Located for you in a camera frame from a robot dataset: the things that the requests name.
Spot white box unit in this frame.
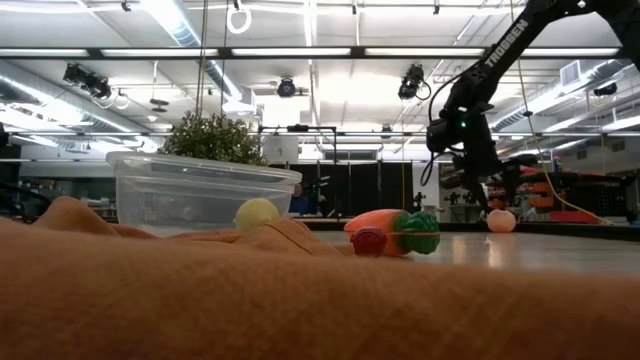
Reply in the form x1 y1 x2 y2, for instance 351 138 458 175
262 135 301 164

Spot hanging yellow cable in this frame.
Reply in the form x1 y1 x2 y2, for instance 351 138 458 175
509 0 617 226

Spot black beam with light bars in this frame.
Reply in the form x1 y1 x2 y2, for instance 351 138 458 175
0 46 626 60

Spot yellow toy lemon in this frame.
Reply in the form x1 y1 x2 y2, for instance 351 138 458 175
233 197 281 232

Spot black aluminium table frame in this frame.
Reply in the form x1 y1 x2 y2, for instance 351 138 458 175
294 217 640 242

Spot pink toy peach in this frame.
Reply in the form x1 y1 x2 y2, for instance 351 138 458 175
486 208 517 234

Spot person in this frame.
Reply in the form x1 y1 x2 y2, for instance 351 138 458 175
291 182 324 217

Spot clear plastic tupperware container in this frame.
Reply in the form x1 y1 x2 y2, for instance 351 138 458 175
105 150 304 239

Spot shelving with orange bins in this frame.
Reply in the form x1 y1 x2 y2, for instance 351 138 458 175
487 167 640 225

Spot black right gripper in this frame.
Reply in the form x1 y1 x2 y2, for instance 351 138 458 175
427 107 523 214

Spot white cable loop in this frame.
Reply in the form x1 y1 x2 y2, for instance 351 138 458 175
226 4 253 35

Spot orange toy carrot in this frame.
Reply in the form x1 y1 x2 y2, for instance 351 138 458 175
343 208 442 258

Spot small red toy fruit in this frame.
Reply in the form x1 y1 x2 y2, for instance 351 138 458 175
349 225 389 258

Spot black partition panels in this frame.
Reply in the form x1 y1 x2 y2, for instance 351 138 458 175
269 160 416 217

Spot small green artificial plant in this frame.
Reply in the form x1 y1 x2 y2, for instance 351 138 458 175
158 110 269 167

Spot silver ceiling air duct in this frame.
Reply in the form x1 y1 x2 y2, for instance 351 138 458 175
139 0 246 104
492 59 640 134

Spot orange-brown cloth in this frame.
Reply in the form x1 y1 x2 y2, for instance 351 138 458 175
0 195 640 360

